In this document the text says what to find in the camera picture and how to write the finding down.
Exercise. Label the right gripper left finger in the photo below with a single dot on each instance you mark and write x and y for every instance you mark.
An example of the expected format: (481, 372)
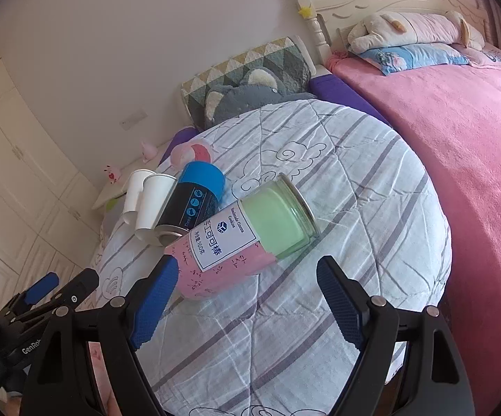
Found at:
(124, 324)

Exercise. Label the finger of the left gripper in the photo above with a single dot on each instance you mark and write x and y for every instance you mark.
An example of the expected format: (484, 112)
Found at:
(25, 300)
(71, 295)

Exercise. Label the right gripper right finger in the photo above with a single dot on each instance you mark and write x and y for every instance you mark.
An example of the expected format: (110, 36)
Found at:
(372, 328)

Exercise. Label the green and pink clear jar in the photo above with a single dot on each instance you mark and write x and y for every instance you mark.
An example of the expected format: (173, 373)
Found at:
(256, 231)

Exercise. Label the white paper cup front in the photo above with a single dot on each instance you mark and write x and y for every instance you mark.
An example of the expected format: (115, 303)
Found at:
(156, 192)

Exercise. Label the white paper cup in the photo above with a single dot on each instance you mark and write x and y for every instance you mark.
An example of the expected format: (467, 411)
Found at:
(133, 192)
(156, 192)

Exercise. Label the white paper cup rear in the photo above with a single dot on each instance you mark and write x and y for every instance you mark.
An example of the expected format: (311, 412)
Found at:
(133, 192)

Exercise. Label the pink plastic cup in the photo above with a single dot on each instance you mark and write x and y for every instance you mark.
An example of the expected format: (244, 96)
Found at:
(191, 151)

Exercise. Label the cream built-in wardrobe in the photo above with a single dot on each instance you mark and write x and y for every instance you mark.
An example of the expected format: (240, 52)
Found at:
(47, 223)

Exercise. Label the small pink heart figurine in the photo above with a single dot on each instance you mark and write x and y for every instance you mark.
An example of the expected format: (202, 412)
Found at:
(113, 173)

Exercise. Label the grey striped white quilt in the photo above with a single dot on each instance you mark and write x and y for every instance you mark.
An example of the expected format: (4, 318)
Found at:
(304, 179)

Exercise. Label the blue and black can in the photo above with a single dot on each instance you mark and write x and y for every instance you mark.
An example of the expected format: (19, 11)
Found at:
(194, 199)

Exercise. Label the cream bedside table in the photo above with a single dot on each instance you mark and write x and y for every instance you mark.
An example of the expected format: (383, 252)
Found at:
(113, 190)

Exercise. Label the pink rabbit figurine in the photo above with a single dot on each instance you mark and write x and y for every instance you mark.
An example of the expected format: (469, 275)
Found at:
(148, 151)

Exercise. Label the pink fleece blanket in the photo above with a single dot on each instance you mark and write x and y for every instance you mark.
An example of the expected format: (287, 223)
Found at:
(451, 116)

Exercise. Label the purple bed bumper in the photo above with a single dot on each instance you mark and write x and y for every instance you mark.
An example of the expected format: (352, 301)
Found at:
(327, 87)

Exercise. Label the grey cat plush toy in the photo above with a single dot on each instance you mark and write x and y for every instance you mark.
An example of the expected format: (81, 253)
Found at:
(258, 88)

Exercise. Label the blue cartoon pillow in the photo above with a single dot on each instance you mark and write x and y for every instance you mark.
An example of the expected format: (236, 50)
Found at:
(390, 60)

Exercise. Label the triangle patterned quilted pillow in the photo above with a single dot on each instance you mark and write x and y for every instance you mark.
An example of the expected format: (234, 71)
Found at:
(287, 58)

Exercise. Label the white and pink plush dog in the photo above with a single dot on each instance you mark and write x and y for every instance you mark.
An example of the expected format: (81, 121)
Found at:
(389, 29)

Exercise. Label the cream wooden bed headboard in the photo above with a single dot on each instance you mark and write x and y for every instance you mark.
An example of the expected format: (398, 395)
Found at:
(330, 21)

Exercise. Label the white wall socket panel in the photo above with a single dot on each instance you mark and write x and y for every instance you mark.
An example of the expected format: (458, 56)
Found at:
(133, 119)

